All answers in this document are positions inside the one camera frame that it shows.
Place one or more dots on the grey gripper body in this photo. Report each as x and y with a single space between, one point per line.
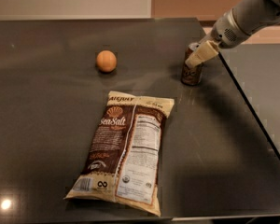
224 32

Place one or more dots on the orange brown soda can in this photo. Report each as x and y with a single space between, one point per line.
191 75

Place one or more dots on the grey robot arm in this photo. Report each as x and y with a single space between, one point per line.
258 14

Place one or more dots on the orange ball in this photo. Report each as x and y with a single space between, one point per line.
106 61

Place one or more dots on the brown sea salt chip bag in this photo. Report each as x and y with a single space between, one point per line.
122 164

